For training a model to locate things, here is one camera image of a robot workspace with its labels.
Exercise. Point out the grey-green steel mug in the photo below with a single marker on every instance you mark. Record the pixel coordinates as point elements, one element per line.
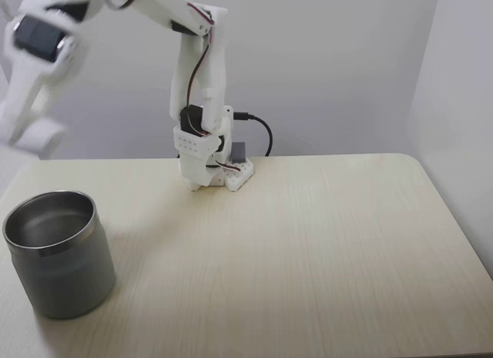
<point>61,265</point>

